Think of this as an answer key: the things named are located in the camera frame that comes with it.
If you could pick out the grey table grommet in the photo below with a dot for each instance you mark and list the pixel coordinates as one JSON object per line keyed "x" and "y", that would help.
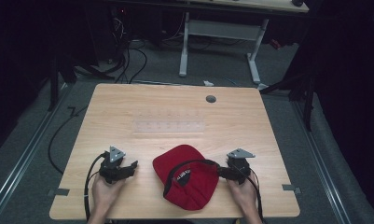
{"x": 211, "y": 99}

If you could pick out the clear plastic ruler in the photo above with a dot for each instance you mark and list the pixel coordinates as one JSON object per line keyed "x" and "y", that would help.
{"x": 169, "y": 126}

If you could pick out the black stand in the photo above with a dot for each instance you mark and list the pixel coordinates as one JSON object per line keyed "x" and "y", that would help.
{"x": 308, "y": 102}

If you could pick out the white paper scrap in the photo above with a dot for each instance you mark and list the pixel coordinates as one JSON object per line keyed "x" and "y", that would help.
{"x": 208, "y": 83}

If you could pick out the metal floor rail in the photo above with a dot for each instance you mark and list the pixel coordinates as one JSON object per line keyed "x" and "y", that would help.
{"x": 321, "y": 161}
{"x": 23, "y": 161}

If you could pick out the person's right hand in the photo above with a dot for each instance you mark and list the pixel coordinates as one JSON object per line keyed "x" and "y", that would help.
{"x": 245, "y": 196}

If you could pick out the person's left hand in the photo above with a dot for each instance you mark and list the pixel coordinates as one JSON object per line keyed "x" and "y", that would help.
{"x": 105, "y": 194}

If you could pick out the red baseball cap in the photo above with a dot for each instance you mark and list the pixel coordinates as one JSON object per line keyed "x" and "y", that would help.
{"x": 191, "y": 183}

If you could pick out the grey tape piece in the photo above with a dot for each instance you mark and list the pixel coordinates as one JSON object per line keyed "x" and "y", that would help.
{"x": 58, "y": 192}
{"x": 291, "y": 188}

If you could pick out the black computer mouse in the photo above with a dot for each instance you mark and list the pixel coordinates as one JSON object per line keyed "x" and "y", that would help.
{"x": 297, "y": 2}

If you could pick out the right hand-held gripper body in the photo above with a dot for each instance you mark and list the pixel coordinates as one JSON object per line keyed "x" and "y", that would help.
{"x": 239, "y": 163}

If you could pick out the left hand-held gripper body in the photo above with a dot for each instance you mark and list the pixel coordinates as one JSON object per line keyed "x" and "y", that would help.
{"x": 112, "y": 163}

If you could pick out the white-framed desk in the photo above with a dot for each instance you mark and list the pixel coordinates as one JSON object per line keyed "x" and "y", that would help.
{"x": 225, "y": 29}

